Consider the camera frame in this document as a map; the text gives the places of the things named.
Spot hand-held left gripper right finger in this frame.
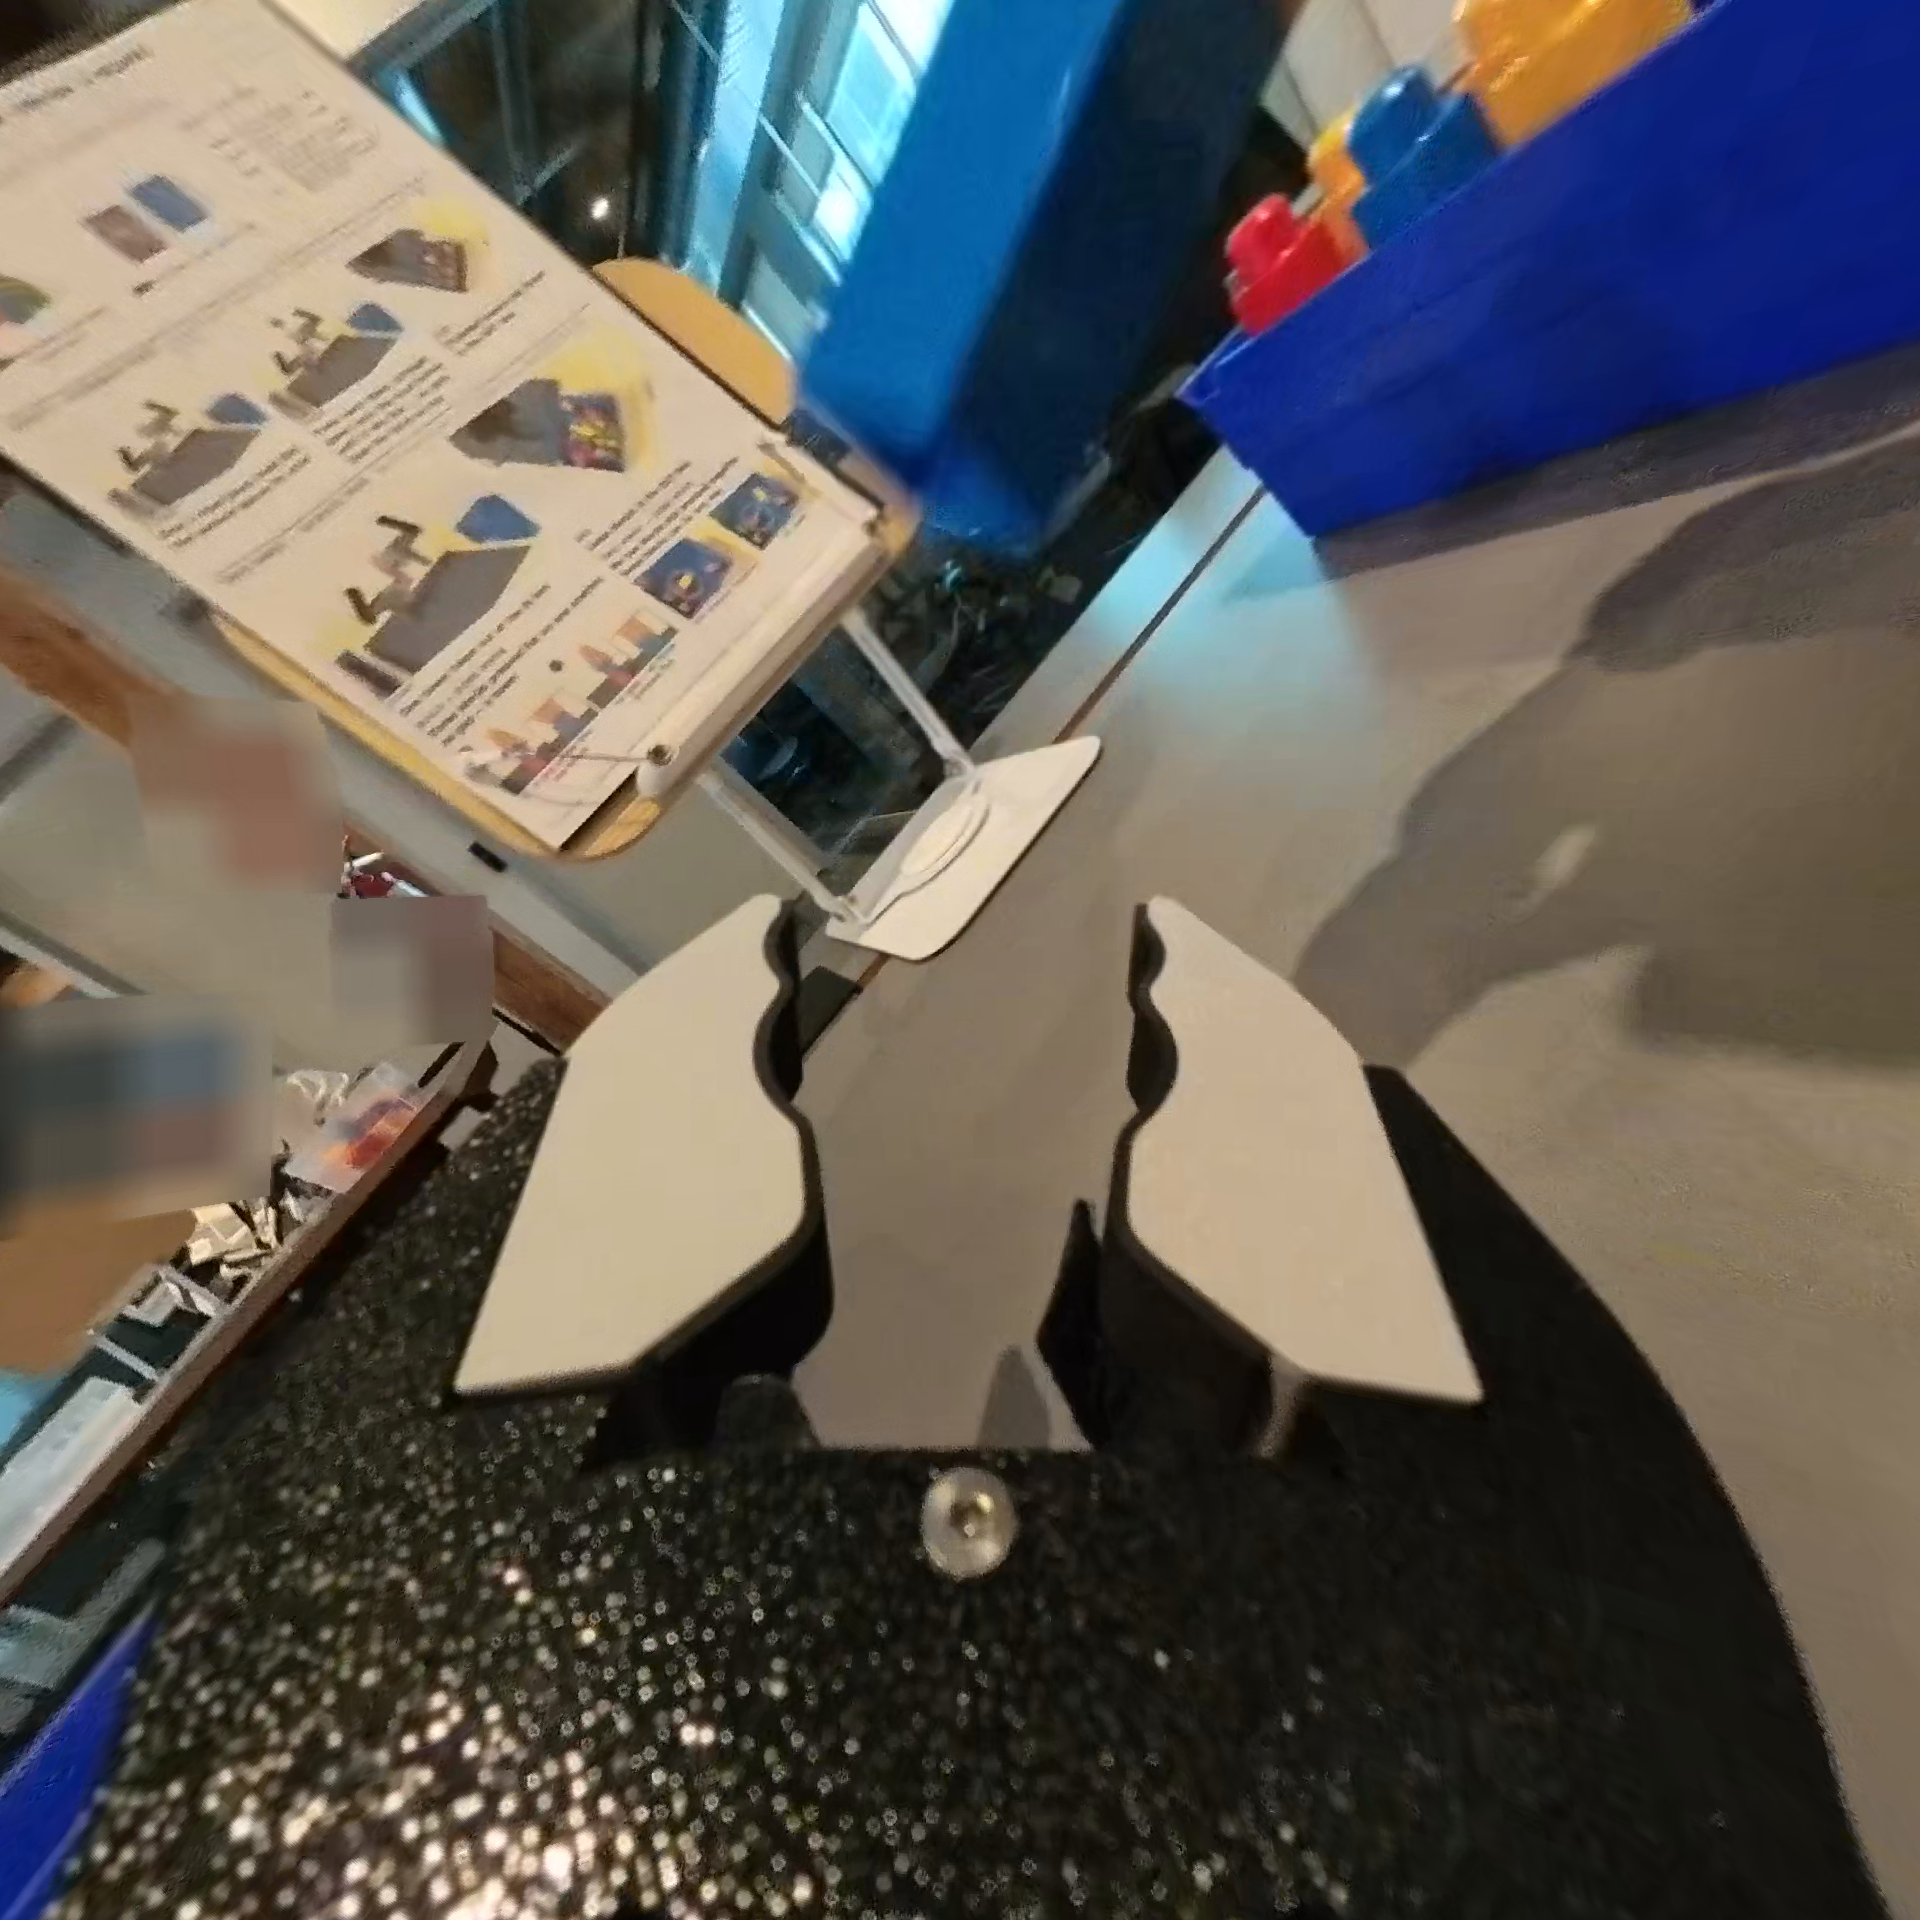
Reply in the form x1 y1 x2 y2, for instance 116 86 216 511
1042 900 1489 1460

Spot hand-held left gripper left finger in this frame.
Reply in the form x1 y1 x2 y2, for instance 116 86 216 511
456 895 832 1400

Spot blue plastic bin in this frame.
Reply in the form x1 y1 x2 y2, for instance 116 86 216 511
0 1611 160 1920

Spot blue bin holding blocks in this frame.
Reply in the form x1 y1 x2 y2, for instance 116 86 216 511
1177 0 1920 540

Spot yellow mega block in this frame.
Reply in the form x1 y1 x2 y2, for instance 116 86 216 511
1452 0 1696 154
1303 117 1370 255

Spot blue mega block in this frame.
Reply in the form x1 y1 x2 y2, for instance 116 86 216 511
1339 63 1507 252

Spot printed instruction sheet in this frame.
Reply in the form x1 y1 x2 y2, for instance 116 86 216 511
0 0 888 847

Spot large blue column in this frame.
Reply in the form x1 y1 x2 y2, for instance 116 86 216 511
802 0 1297 549

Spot wooden post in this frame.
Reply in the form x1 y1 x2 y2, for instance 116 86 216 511
488 900 641 1059

